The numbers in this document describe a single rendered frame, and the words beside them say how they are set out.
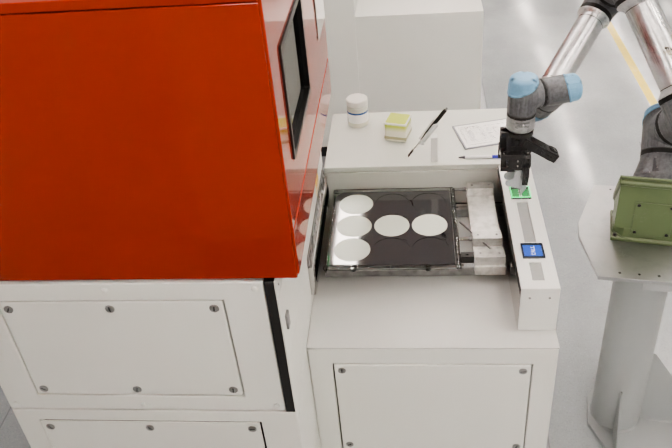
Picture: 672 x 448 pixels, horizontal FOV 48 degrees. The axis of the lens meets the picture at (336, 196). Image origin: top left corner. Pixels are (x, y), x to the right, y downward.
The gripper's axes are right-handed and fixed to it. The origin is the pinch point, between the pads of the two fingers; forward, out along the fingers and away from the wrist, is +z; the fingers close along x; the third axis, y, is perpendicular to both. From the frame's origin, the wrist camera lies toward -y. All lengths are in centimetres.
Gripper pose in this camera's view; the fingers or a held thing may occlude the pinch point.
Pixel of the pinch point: (523, 189)
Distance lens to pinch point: 218.7
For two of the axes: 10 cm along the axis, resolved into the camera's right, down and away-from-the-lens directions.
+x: -0.7, 5.8, -8.1
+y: -9.9, 0.2, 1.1
